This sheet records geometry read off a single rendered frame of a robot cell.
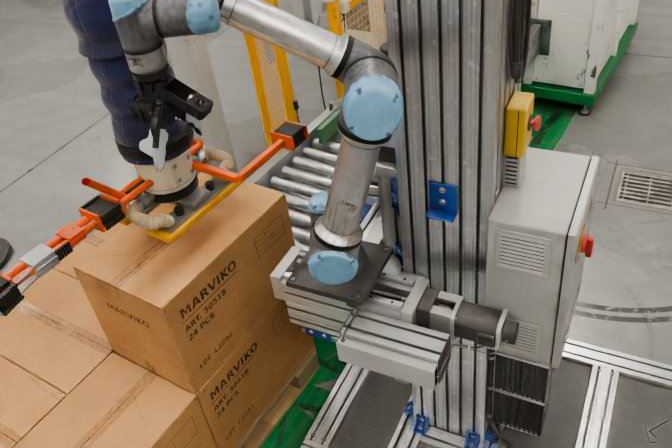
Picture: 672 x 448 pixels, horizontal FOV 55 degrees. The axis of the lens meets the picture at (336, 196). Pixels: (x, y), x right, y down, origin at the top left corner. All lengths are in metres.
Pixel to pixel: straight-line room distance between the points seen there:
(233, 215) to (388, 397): 0.89
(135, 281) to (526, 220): 1.15
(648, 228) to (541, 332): 1.88
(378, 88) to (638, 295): 2.20
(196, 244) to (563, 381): 1.40
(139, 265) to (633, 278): 2.22
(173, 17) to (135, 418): 1.37
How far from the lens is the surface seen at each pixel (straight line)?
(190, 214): 2.01
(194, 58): 3.47
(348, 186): 1.40
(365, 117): 1.28
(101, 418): 2.29
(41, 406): 2.42
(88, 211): 1.93
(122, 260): 2.15
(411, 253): 1.82
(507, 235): 1.61
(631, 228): 3.60
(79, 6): 1.77
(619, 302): 3.19
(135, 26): 1.29
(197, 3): 1.26
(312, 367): 2.83
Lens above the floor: 2.24
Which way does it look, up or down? 36 degrees down
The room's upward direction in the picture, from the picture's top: 8 degrees counter-clockwise
